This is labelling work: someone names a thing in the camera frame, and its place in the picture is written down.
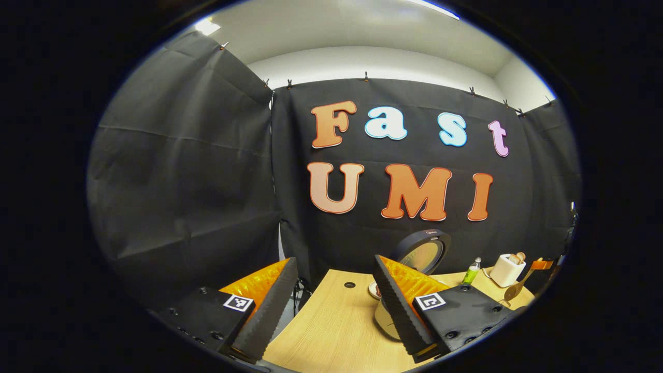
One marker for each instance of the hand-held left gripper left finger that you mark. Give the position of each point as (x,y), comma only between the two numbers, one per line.
(269,316)

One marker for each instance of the black backdrop cloth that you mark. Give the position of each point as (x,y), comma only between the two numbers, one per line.
(181,181)

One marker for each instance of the metal stand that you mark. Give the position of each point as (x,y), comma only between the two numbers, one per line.
(572,223)

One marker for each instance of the dark grey rice cooker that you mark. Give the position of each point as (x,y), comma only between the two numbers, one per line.
(422,254)

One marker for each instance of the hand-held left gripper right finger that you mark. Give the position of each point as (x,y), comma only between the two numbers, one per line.
(401,311)

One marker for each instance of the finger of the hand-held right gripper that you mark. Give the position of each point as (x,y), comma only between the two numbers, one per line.
(544,263)

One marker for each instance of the green drink bottle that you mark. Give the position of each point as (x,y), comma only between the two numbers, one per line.
(471,272)

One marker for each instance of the small round sauce dish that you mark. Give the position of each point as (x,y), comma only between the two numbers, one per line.
(374,290)

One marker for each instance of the white toaster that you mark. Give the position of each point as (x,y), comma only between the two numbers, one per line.
(505,274)

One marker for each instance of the wooden spoon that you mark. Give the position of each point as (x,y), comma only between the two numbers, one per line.
(515,290)

